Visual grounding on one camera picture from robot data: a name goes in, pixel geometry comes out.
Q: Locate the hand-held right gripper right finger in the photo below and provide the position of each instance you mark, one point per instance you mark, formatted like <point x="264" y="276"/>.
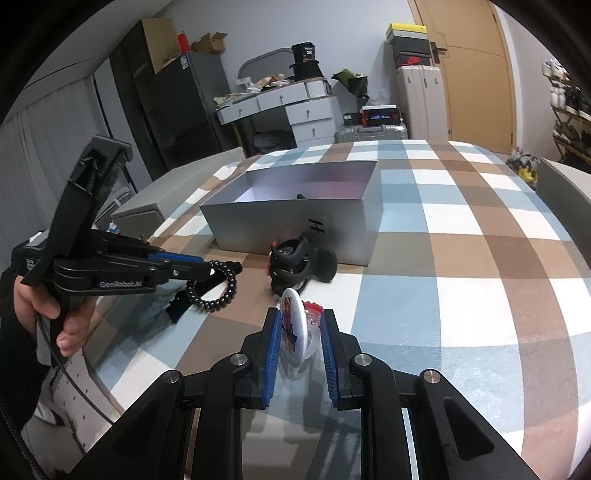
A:
<point x="331" y="364"/>

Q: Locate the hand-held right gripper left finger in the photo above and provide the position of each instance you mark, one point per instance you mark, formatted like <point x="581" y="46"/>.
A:
<point x="272" y="360"/>

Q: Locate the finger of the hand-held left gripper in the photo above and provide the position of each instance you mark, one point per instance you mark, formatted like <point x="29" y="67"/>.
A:
<point x="194" y="273"/>
<point x="180" y="257"/>

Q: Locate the round white pin badge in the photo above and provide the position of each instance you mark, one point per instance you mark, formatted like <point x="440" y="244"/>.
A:
<point x="295" y="323"/>

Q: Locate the silver cardboard box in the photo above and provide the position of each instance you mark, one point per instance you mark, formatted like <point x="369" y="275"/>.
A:
<point x="277" y="226"/>

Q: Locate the person's left forearm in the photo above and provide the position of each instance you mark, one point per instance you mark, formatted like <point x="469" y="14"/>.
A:
<point x="18" y="369"/>

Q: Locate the person's left hand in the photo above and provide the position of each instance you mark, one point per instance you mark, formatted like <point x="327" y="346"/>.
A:
<point x="37" y="309"/>

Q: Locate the small black hair clip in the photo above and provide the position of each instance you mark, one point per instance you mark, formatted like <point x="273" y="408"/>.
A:
<point x="178" y="308"/>

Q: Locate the red and clear hair clip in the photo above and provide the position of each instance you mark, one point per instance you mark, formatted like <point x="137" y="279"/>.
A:
<point x="313" y="308"/>

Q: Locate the black hair claw clip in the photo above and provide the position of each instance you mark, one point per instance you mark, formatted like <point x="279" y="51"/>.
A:
<point x="288" y="272"/>

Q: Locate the grey curtain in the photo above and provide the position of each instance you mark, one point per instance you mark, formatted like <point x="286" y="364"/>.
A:
<point x="46" y="161"/>

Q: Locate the dark refrigerator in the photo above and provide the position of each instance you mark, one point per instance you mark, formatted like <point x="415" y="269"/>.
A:
<point x="184" y="115"/>

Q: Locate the white dotted cloth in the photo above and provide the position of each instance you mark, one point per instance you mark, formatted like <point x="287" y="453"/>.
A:
<point x="78" y="406"/>

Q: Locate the dark bundle under desk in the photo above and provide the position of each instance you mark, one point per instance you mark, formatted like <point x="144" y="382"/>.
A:
<point x="272" y="141"/>

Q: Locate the dark wardrobe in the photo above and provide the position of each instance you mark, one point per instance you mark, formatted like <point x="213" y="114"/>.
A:
<point x="129" y="92"/>

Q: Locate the desk clutter pile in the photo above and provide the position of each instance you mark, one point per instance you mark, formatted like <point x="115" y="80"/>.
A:
<point x="244" y="90"/>

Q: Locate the white desk with drawers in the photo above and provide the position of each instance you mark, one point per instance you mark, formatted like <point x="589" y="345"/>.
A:
<point x="309" y="120"/>

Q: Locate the flat cardboard sheet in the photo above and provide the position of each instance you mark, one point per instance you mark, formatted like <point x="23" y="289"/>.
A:
<point x="159" y="44"/>

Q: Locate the open cardboard box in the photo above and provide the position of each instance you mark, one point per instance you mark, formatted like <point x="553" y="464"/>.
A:
<point x="210" y="44"/>

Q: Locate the silver suitcase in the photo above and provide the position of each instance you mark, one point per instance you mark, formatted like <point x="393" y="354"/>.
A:
<point x="369" y="134"/>

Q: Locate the dark flower bouquet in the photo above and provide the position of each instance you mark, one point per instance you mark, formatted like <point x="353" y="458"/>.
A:
<point x="353" y="85"/>

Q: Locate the pile of shoes on floor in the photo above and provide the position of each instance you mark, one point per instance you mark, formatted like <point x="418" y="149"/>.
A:
<point x="524" y="166"/>

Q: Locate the white upright suitcase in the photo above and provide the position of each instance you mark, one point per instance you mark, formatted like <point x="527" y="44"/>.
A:
<point x="422" y="101"/>

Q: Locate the red and black shoe box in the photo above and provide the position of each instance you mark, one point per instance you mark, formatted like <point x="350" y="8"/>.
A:
<point x="413" y="61"/>

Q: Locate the wooden door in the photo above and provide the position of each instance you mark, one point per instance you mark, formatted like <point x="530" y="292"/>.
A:
<point x="475" y="83"/>

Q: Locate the yellow shoe box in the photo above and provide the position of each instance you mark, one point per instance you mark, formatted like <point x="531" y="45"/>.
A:
<point x="406" y="32"/>

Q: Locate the wooden shoe rack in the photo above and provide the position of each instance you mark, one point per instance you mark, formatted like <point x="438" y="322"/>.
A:
<point x="572" y="143"/>

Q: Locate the row of shoes on rack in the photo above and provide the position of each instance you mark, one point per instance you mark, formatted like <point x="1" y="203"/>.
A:
<point x="568" y="92"/>

